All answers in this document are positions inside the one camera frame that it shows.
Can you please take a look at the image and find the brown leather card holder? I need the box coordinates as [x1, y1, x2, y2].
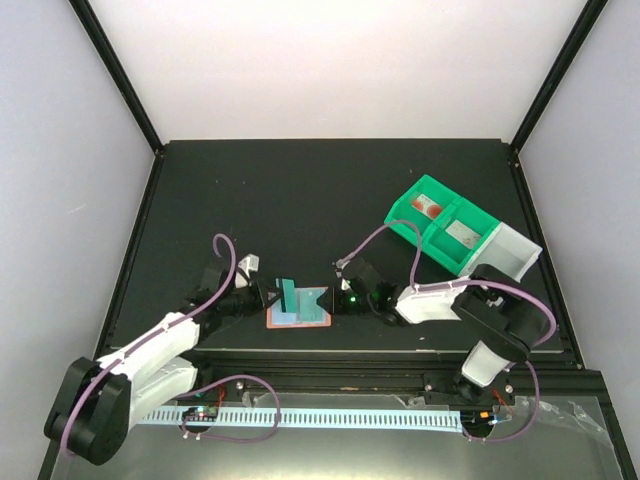
[266, 287, 332, 329]

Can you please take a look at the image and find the white floral credit card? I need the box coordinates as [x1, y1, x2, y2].
[446, 220, 481, 249]

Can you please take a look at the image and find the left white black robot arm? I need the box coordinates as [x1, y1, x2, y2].
[44, 267, 282, 465]

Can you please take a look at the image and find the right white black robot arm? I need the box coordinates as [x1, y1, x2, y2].
[316, 258, 557, 405]

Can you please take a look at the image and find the red circle card in bin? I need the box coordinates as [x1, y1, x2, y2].
[411, 194, 443, 220]

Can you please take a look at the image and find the green plastic bin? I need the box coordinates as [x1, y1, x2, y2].
[423, 198, 499, 275]
[384, 175, 461, 251]

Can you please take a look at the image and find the left small circuit board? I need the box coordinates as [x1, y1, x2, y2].
[182, 406, 218, 422]

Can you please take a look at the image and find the small circuit board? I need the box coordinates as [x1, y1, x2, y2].
[460, 410, 500, 426]
[182, 406, 218, 422]

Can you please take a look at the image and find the clear plastic bin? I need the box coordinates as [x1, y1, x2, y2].
[457, 222, 542, 282]

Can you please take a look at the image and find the right small circuit board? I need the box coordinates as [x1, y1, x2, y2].
[460, 410, 500, 426]

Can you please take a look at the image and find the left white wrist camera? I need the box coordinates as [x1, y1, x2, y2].
[235, 254, 260, 288]

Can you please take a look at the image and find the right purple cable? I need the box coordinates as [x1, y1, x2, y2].
[333, 223, 557, 351]

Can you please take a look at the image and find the light blue slotted cable duct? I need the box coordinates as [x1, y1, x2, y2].
[139, 406, 462, 433]

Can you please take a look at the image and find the left black frame post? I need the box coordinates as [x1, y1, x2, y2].
[69, 0, 164, 154]

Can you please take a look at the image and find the black frame post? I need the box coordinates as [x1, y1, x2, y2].
[69, 0, 164, 154]
[510, 0, 608, 154]

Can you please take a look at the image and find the right black frame post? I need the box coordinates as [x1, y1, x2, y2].
[510, 0, 608, 154]

